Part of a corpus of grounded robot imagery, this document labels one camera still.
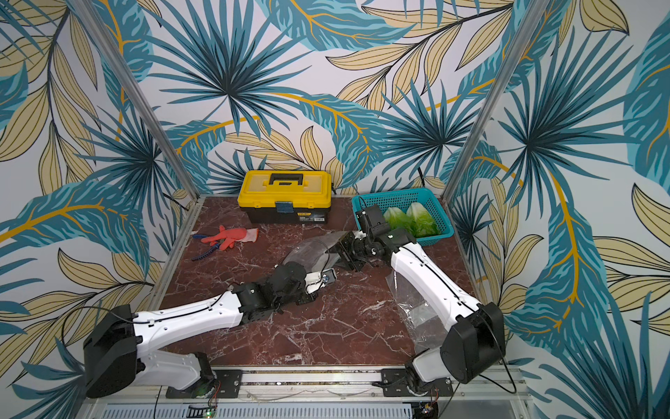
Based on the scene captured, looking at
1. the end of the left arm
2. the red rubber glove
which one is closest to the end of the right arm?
the end of the left arm

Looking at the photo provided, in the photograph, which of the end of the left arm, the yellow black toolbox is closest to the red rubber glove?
the yellow black toolbox

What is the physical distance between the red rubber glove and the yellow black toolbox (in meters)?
0.07

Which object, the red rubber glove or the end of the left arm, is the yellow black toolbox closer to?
the red rubber glove

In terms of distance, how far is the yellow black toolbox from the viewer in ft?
3.26

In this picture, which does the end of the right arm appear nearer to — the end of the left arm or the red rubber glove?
the end of the left arm

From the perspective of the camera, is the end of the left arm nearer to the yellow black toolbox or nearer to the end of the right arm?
the end of the right arm

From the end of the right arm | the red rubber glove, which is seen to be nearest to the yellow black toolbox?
the red rubber glove

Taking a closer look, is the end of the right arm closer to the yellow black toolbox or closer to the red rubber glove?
the yellow black toolbox

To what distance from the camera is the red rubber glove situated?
1028mm

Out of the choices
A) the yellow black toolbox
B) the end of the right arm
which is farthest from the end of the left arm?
the yellow black toolbox
